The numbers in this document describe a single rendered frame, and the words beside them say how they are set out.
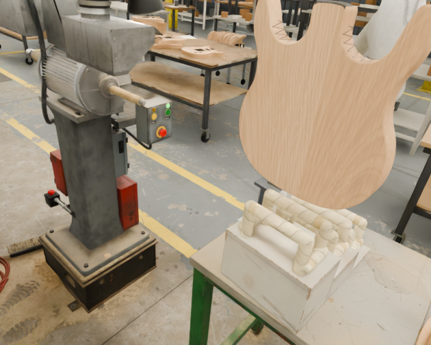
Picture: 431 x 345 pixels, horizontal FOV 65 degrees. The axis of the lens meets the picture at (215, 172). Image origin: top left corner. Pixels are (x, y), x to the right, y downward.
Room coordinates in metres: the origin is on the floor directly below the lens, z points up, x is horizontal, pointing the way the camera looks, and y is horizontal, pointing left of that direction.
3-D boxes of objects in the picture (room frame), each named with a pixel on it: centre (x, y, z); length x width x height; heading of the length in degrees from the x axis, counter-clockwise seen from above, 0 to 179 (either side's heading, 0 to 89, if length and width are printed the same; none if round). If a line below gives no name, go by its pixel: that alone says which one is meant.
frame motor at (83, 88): (1.50, 0.62, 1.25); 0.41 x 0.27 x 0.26; 51
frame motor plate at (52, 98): (1.53, 0.68, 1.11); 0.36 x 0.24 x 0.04; 51
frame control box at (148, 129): (1.63, 0.41, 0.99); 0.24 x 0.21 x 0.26; 51
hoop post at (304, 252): (0.59, -0.22, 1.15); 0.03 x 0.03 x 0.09
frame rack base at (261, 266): (0.68, -0.19, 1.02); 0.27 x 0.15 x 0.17; 49
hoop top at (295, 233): (0.64, -0.16, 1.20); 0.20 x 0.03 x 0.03; 48
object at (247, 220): (0.70, -0.10, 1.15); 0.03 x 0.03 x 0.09
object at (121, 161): (1.65, 0.58, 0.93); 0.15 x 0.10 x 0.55; 51
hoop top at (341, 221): (0.82, -0.32, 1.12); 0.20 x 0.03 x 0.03; 48
